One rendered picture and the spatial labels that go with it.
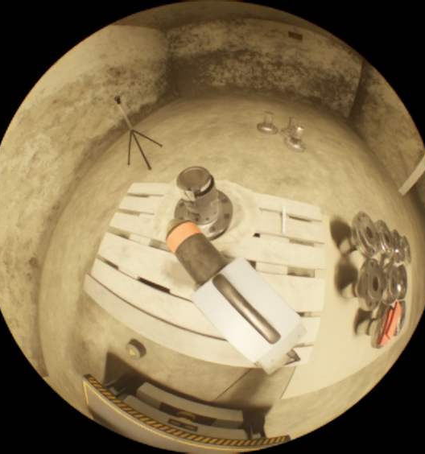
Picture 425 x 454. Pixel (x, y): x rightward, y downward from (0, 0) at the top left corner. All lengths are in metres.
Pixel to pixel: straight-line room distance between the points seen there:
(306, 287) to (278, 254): 0.20
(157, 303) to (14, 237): 2.30
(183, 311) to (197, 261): 0.30
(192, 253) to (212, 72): 5.16
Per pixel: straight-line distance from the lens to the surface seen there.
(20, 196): 2.46
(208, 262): 0.30
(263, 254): 0.56
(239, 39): 5.28
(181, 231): 0.34
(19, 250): 2.57
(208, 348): 0.56
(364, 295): 0.76
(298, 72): 5.28
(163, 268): 0.59
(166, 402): 0.90
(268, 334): 0.25
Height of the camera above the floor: 0.67
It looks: 63 degrees down
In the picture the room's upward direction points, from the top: 13 degrees counter-clockwise
